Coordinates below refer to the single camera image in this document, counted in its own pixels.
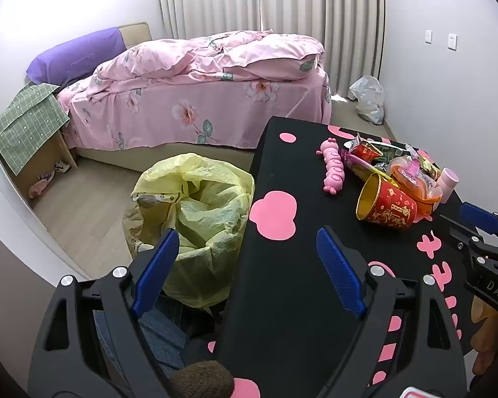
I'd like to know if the yellow trash bag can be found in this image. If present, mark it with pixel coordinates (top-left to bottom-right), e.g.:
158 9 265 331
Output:
122 153 256 309

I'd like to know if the white plastic bag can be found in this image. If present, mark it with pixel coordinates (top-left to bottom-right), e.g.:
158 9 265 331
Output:
349 75 385 125

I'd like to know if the white pleated curtain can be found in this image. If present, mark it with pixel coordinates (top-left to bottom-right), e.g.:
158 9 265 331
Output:
155 0 386 100

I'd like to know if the red gold paper cup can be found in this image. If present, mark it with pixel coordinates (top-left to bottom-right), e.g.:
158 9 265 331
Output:
356 173 418 230

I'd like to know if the pink caterpillar toy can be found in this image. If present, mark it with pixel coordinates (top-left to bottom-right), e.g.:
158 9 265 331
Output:
319 139 345 195

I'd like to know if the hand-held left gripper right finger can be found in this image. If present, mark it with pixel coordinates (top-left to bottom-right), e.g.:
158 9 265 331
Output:
315 226 467 398

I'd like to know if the person's blue jeans leg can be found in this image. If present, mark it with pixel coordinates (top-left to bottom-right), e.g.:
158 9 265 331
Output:
95 298 192 371

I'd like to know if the person's left forearm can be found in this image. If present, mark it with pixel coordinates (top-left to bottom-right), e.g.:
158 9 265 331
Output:
169 361 235 398

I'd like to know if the green checked cloth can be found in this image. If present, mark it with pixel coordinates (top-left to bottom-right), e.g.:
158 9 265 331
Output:
0 82 71 174

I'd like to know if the beige bed base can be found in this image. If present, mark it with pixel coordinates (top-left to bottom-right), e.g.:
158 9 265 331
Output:
75 141 258 172

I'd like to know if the purple pillow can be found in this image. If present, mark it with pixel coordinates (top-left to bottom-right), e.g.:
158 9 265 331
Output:
26 27 127 88

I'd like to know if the wooden nightstand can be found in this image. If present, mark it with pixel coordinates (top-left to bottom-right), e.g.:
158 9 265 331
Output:
12 128 79 203

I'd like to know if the pink yellow wrapper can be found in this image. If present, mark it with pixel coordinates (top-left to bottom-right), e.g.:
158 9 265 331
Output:
341 151 384 183

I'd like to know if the person's right hand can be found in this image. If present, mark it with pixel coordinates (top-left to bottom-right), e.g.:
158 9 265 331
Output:
470 296 498 378

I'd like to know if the pink lidded cup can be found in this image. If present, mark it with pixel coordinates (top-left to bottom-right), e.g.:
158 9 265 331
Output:
434 168 459 204

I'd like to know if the pink floral duvet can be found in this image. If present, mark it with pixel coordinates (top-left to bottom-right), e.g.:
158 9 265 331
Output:
93 29 325 88

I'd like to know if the pink floral bed sheet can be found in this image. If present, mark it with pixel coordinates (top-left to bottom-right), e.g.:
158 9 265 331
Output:
56 64 333 152

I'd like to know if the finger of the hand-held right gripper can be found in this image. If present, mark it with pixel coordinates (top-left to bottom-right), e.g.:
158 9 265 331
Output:
460 201 498 238
439 215 488 258

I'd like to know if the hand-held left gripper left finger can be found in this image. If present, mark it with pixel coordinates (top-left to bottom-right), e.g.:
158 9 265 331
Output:
28 229 181 398

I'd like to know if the black pink-printed tablecloth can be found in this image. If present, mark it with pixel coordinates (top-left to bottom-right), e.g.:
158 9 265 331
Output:
183 116 498 398

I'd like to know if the beige headboard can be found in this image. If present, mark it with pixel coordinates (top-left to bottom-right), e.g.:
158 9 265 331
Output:
118 22 152 48

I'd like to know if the orange snack packet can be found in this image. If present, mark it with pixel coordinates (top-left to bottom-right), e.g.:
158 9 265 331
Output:
388 155 441 216

